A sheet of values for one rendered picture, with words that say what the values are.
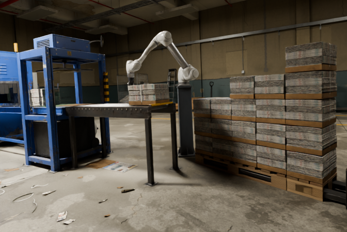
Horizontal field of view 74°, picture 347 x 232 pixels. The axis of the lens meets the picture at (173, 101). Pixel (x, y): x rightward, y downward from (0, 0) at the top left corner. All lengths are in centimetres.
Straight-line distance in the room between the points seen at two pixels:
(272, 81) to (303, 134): 52
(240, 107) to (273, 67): 684
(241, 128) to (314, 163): 71
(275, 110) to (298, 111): 20
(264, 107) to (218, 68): 750
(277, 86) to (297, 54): 32
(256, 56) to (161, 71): 434
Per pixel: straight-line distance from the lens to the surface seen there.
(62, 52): 337
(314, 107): 220
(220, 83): 972
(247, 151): 255
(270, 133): 239
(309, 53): 222
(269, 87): 233
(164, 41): 298
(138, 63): 275
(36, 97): 416
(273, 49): 935
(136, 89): 262
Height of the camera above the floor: 97
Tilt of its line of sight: 3 degrees down
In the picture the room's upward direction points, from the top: 3 degrees counter-clockwise
